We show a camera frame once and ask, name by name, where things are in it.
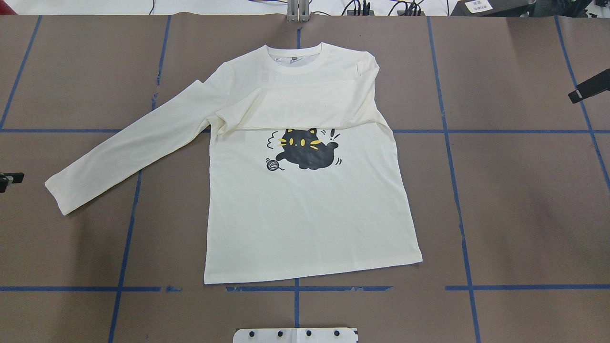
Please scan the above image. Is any aluminium frame post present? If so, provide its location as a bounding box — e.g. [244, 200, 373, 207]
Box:
[286, 0, 311, 22]

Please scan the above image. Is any black label box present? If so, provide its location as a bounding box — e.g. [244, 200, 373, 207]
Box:
[449, 0, 536, 17]

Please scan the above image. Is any cream long-sleeve cat shirt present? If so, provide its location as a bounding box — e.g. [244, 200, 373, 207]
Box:
[44, 42, 423, 285]

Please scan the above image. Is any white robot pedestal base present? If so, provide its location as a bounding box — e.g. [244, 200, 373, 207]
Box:
[233, 327, 359, 343]

